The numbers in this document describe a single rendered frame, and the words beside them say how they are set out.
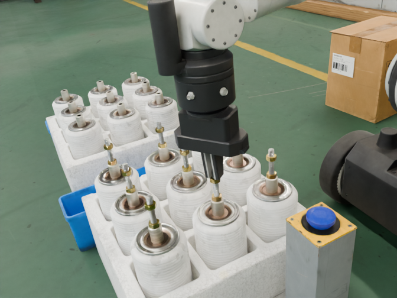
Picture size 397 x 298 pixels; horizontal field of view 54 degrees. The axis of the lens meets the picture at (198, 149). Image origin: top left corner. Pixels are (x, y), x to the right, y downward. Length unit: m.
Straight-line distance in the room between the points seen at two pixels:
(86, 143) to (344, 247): 0.74
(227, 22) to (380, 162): 0.57
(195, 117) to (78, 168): 0.58
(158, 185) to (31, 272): 0.40
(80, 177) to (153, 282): 0.51
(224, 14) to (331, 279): 0.40
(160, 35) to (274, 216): 0.39
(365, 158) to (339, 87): 0.69
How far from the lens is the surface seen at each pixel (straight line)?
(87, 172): 1.11
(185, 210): 0.78
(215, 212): 0.70
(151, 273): 0.67
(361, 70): 1.55
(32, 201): 1.35
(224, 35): 0.51
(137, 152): 1.13
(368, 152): 0.99
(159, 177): 0.87
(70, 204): 1.11
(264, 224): 0.76
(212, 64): 0.54
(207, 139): 0.60
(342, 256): 0.61
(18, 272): 1.11
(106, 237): 0.82
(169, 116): 1.16
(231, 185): 0.82
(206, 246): 0.71
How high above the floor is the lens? 0.70
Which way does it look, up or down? 30 degrees down
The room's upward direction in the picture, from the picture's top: 7 degrees counter-clockwise
